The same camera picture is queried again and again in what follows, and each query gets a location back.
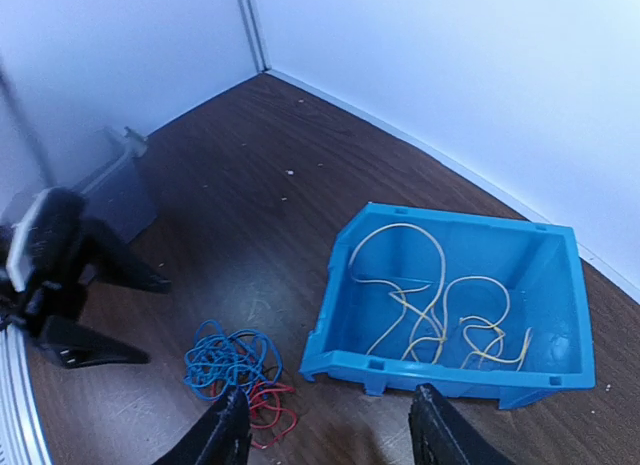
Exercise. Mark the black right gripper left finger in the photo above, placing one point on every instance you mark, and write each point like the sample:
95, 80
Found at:
221, 436

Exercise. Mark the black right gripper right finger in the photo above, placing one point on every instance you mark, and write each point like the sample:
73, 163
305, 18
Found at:
441, 435

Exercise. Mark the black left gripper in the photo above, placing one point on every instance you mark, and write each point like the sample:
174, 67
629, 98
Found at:
39, 285

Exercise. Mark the grey transparent plastic container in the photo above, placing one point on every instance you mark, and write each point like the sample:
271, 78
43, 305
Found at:
115, 190

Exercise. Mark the blue plastic bin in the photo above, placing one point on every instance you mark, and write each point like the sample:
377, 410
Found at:
479, 307

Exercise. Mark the aluminium front rail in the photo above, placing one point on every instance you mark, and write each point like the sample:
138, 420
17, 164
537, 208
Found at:
22, 437

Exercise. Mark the left aluminium frame post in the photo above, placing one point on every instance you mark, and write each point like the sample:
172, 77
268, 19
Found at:
255, 35

